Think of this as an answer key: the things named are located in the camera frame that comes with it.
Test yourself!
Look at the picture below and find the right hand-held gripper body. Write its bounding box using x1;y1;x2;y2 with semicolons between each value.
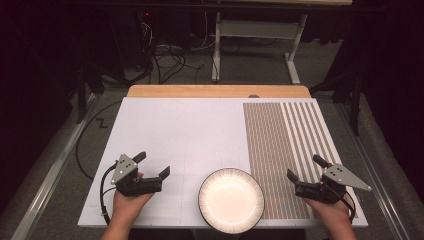
294;163;373;205

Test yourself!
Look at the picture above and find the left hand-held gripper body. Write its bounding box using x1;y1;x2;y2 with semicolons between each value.
109;153;164;198

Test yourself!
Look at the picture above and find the white plate with dark striped rim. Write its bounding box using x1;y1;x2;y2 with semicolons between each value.
197;167;266;235

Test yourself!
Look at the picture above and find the person's right hand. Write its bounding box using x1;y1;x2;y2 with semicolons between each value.
301;192;356;232

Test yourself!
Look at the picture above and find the person's left hand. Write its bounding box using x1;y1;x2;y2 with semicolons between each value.
111;171;156;224

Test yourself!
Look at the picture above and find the brown and white striped mat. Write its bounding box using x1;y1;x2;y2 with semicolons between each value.
242;101;360;221

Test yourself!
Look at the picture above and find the white board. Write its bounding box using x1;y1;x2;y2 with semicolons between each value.
77;97;369;230

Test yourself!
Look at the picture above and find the black metal stand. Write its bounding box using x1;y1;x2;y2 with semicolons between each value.
75;62;105;125
309;70;365;137

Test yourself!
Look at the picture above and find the wooden table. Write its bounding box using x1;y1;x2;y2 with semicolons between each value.
127;84;312;99

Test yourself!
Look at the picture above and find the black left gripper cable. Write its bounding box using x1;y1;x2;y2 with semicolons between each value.
98;161;119;226

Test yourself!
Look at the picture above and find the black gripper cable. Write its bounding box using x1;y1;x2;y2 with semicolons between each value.
98;161;119;226
339;189;357;224

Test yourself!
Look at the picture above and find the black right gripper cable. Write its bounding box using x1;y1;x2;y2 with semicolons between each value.
339;189;357;224

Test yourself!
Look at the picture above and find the aluminium floor rail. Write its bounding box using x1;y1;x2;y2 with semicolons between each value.
335;102;415;240
9;93;102;240

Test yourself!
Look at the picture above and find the long black floor cable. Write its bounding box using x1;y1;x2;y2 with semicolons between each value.
74;99;124;182

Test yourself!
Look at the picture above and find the tangle of black floor cables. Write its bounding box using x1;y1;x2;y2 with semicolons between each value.
143;42;206;85

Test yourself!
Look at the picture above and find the white metal desk frame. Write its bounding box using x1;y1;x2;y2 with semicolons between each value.
211;11;309;85

